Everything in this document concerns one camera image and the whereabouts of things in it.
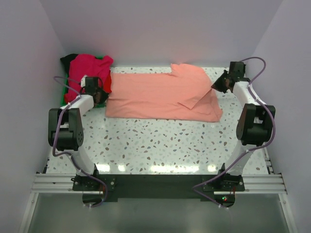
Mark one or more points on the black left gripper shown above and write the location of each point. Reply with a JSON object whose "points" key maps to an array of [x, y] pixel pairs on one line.
{"points": [[104, 96]]}

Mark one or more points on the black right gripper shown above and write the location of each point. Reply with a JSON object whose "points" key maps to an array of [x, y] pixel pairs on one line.
{"points": [[216, 85]]}

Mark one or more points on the salmon pink t-shirt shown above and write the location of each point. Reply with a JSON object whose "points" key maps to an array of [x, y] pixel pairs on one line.
{"points": [[183, 94]]}

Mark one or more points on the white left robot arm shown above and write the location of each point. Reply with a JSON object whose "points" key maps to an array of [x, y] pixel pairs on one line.
{"points": [[65, 128]]}

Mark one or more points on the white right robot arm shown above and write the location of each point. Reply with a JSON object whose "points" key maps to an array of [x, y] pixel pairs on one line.
{"points": [[256, 126]]}

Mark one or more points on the red t-shirt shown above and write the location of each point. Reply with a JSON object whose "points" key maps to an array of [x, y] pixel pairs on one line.
{"points": [[107, 84]]}

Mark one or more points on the magenta t-shirt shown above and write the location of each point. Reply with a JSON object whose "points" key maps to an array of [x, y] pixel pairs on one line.
{"points": [[85, 72]]}

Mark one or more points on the green plastic bin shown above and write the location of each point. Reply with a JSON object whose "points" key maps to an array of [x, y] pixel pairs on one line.
{"points": [[65, 97]]}

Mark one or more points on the black t-shirt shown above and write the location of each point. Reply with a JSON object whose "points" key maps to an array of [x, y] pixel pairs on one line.
{"points": [[67, 60]]}

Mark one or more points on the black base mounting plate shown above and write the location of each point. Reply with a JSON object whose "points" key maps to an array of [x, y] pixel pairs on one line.
{"points": [[111, 188]]}

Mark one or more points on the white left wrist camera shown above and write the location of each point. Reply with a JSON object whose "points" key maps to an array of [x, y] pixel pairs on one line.
{"points": [[83, 81]]}

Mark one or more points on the aluminium frame rail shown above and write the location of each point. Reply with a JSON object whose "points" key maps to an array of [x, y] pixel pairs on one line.
{"points": [[254, 184]]}

